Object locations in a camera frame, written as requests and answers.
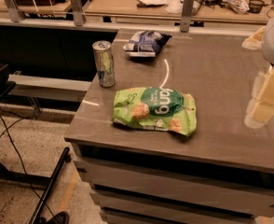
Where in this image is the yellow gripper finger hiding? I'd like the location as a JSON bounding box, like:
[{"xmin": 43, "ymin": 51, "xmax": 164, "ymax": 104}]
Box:
[{"xmin": 242, "ymin": 27, "xmax": 266, "ymax": 50}]

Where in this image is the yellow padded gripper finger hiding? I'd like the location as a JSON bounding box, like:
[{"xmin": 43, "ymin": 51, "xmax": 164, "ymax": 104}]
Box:
[{"xmin": 244, "ymin": 67, "xmax": 274, "ymax": 129}]

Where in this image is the green rice chip bag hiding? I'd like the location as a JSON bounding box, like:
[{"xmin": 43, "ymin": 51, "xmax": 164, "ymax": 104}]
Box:
[{"xmin": 112, "ymin": 87, "xmax": 197, "ymax": 136}]

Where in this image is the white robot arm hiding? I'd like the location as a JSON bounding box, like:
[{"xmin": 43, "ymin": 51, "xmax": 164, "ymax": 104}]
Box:
[{"xmin": 244, "ymin": 16, "xmax": 274, "ymax": 129}]

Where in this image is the white crumpled plastic bag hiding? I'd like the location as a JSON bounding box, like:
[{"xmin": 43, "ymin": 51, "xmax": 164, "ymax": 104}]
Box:
[{"xmin": 225, "ymin": 0, "xmax": 249, "ymax": 14}]

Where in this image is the blue white chip bag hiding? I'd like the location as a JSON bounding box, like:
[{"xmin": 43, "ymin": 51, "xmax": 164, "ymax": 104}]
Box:
[{"xmin": 123, "ymin": 31, "xmax": 171, "ymax": 57}]

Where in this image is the black round container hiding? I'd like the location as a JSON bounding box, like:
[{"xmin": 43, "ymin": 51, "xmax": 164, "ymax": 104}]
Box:
[{"xmin": 249, "ymin": 0, "xmax": 265, "ymax": 13}]

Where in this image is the grey drawer cabinet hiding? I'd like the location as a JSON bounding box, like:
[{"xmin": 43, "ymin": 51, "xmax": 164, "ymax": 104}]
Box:
[{"xmin": 65, "ymin": 30, "xmax": 274, "ymax": 224}]

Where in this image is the silver drink can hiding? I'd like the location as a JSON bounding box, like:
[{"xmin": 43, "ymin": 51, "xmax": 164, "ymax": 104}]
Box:
[{"xmin": 92, "ymin": 40, "xmax": 115, "ymax": 88}]

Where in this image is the right metal bracket post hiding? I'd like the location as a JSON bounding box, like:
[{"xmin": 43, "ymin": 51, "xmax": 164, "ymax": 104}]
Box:
[{"xmin": 180, "ymin": 0, "xmax": 194, "ymax": 33}]

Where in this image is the metal bracket post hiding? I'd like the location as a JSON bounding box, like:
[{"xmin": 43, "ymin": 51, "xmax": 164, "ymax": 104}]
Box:
[
  {"xmin": 70, "ymin": 0, "xmax": 86, "ymax": 26},
  {"xmin": 180, "ymin": 0, "xmax": 194, "ymax": 33},
  {"xmin": 4, "ymin": 0, "xmax": 24, "ymax": 22}
]

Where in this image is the middle metal bracket post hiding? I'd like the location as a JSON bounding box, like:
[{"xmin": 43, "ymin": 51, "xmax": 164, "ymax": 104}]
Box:
[{"xmin": 70, "ymin": 0, "xmax": 86, "ymax": 26}]

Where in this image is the left metal bracket post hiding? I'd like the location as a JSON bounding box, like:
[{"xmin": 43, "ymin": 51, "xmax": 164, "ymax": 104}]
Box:
[{"xmin": 4, "ymin": 0, "xmax": 24, "ymax": 22}]

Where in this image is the black metal stand frame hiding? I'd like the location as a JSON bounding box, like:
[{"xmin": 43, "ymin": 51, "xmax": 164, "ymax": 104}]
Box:
[{"xmin": 0, "ymin": 63, "xmax": 70, "ymax": 224}]

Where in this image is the black floor cable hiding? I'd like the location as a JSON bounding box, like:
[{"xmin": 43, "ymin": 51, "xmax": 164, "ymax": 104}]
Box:
[{"xmin": 0, "ymin": 107, "xmax": 56, "ymax": 217}]

